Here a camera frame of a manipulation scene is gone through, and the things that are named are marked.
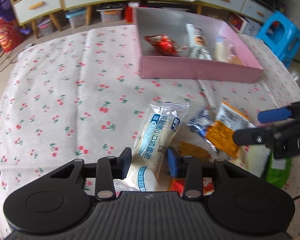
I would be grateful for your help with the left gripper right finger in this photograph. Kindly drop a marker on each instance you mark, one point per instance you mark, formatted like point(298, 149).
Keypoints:
point(193, 170)

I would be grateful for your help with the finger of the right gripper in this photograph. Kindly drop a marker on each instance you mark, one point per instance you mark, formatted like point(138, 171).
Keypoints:
point(291, 111)
point(267, 135)

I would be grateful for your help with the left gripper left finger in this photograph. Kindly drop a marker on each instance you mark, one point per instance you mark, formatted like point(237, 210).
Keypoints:
point(104, 171)

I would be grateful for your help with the green snack bag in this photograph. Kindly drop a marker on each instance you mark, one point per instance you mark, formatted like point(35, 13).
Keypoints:
point(278, 171)

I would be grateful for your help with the orange white snack packet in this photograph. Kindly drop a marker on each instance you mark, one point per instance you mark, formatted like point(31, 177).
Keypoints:
point(227, 121)

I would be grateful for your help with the white blue bread packet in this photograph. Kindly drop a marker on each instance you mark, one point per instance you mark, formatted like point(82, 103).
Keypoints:
point(159, 127)

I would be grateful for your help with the small blue white packet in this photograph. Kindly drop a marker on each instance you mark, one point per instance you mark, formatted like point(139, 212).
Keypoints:
point(200, 123)

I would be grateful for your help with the cherry print tablecloth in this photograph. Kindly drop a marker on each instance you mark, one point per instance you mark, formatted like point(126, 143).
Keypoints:
point(81, 96)

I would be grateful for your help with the blue plastic stool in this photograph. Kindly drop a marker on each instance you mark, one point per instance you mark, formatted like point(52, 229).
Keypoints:
point(282, 37)

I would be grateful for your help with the clear wafer packet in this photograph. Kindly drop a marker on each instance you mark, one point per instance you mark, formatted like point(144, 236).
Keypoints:
point(224, 51)

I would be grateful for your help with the white biscuit sleeve packet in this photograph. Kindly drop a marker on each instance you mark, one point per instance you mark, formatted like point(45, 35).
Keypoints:
point(197, 43)

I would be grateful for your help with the red snack packet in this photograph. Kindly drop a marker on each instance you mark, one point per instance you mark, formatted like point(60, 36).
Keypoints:
point(165, 45)

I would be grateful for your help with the pink cardboard box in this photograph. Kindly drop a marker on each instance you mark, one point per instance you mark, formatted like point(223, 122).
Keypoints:
point(155, 65)

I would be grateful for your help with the clear plastic storage bin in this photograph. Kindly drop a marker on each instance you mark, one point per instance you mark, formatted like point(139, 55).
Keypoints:
point(76, 17)

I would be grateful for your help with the red paper bag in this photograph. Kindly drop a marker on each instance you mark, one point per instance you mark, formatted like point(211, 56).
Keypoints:
point(10, 35)

